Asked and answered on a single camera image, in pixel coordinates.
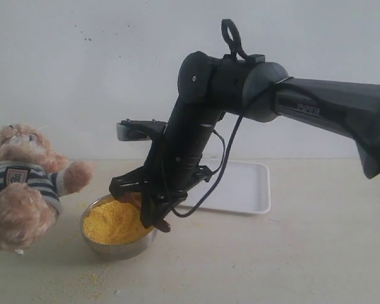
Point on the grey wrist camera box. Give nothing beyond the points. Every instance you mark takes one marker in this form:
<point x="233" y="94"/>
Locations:
<point x="139" y="130"/>

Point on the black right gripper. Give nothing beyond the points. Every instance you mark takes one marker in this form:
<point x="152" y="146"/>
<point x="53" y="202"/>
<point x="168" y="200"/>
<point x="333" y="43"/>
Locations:
<point x="170" y="171"/>

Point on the stainless steel bowl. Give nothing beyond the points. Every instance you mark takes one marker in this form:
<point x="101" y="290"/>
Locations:
<point x="116" y="252"/>

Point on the yellow millet grains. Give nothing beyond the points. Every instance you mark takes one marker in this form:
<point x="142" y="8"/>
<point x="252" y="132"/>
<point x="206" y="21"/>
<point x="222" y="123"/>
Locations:
<point x="114" y="223"/>

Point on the dark wooden spoon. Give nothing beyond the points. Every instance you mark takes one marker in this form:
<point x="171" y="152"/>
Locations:
<point x="135" y="200"/>

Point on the tan teddy bear striped sweater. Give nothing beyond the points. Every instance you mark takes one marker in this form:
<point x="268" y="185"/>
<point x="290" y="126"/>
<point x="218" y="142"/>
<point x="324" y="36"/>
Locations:
<point x="33" y="178"/>

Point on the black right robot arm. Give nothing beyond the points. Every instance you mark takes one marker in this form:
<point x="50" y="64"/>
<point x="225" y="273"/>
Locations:
<point x="254" y="89"/>

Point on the white plastic tray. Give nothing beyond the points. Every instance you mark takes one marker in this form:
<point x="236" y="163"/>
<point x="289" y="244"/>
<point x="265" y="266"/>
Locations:
<point x="244" y="189"/>

